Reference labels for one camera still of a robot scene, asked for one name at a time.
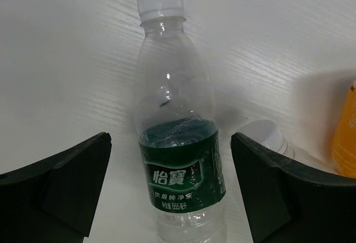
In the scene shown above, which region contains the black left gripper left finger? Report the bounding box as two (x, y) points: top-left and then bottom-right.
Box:
(1, 132), (112, 242)

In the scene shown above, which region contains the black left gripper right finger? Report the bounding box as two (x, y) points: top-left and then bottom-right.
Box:
(230, 133), (355, 242)

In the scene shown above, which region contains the orange juice bottle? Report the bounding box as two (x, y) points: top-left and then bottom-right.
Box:
(332, 80), (355, 178)

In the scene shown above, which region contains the green label water bottle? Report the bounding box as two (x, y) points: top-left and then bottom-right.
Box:
(133, 0), (226, 242)

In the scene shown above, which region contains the square clear plastic bottle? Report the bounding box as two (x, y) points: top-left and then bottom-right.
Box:
(238, 120), (339, 175)

